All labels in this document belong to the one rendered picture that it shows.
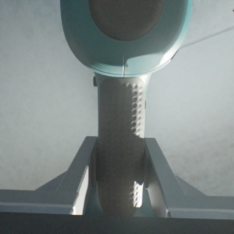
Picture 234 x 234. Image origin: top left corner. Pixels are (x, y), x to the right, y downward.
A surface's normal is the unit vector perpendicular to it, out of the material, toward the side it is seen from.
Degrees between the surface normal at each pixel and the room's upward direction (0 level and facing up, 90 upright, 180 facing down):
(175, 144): 90
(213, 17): 90
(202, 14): 90
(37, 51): 90
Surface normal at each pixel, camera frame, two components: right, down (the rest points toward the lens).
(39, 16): -0.02, 0.25
